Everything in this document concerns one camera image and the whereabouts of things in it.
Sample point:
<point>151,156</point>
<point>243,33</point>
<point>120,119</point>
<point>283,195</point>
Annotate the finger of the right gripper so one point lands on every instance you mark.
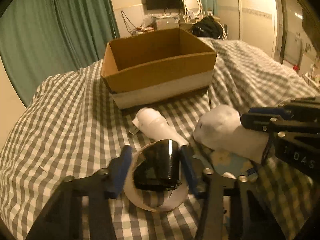
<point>260,122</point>
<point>295,109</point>

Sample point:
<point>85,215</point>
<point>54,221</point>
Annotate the blue floral tissue pack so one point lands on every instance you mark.
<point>227,164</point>

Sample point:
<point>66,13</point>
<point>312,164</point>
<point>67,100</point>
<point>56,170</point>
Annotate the black clothes on chair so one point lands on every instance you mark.
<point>208,27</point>

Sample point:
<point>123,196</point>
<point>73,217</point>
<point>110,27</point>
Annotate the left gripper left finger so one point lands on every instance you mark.
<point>61,217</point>

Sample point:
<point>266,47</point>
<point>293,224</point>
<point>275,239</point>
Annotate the grey checkered bed cover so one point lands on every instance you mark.
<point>73,127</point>

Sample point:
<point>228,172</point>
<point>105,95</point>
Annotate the white plush toy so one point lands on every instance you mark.
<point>221,129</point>

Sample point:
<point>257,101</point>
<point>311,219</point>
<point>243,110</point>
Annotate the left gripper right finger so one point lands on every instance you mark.
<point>231,207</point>

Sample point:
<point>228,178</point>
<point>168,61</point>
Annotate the white bottle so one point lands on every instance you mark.
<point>155,126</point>

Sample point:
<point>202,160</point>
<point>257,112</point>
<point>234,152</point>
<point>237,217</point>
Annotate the large green curtain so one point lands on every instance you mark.
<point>41,38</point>

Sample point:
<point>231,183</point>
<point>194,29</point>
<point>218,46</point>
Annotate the black tape roll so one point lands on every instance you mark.
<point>160,167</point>

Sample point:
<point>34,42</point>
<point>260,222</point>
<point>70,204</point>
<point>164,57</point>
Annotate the cardboard box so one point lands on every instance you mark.
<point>156,66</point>

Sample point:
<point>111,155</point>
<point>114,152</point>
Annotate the silver mini fridge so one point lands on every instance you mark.
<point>166,23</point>

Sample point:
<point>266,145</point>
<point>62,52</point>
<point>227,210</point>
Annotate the oval white vanity mirror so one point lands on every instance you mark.
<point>194,6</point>

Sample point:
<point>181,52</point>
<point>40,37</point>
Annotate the red fire extinguisher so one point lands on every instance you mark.
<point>296,68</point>

